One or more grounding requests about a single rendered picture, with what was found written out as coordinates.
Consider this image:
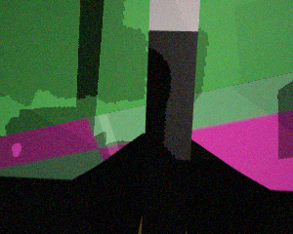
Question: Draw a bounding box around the green mat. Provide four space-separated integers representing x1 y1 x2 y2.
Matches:
0 0 293 137

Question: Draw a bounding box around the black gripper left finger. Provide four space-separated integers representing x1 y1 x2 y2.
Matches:
0 134 146 234

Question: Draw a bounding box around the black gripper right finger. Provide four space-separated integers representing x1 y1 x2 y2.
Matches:
187 140 293 234

